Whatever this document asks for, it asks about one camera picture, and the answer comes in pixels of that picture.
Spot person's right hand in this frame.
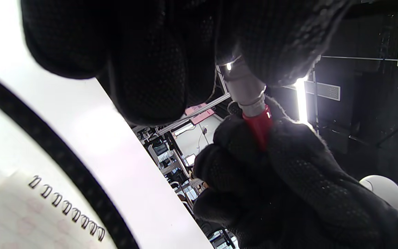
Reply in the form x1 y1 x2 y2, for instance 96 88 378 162
193 96 398 249

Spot person's left hand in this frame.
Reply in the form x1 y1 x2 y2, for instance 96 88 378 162
21 0 353 127

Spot grey stamp cap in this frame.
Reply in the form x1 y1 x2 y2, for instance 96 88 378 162
219 56 267 117

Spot white spiral notebook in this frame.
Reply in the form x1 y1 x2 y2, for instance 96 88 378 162
0 169 116 249

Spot pink sign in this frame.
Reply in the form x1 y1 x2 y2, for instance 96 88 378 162
184 103 216 126

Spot bright ceiling light strip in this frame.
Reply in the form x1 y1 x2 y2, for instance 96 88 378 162
293 77 311 126

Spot grey handheld controller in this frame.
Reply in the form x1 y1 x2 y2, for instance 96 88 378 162
359 175 398 229

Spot small grey ceiling vent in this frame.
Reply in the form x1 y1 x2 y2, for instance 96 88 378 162
304 81 341 101

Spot aluminium frame rack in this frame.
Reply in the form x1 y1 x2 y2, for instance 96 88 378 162
133 64 234 215

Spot black braided cable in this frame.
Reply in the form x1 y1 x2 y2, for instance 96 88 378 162
0 66 141 249

